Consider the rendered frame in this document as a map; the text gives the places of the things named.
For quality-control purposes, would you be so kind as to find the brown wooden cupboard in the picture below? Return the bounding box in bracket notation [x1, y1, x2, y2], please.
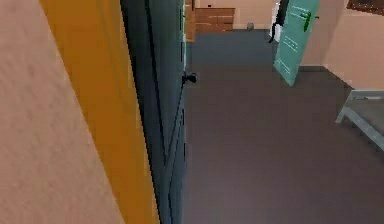
[184, 0, 197, 43]

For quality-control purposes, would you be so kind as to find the black door handle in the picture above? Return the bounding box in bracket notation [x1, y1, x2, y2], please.
[181, 71, 198, 85]

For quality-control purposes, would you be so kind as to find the brown wooden chest of drawers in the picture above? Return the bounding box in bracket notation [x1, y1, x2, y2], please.
[194, 7, 236, 34]

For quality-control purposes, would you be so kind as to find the grey metal table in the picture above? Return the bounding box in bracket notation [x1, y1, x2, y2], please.
[334, 88, 384, 153]

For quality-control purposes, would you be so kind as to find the light teal room door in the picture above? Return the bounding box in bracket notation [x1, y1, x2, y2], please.
[273, 0, 320, 87]

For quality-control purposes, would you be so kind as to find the dark teal room door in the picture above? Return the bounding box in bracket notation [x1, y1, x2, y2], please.
[119, 0, 188, 224]

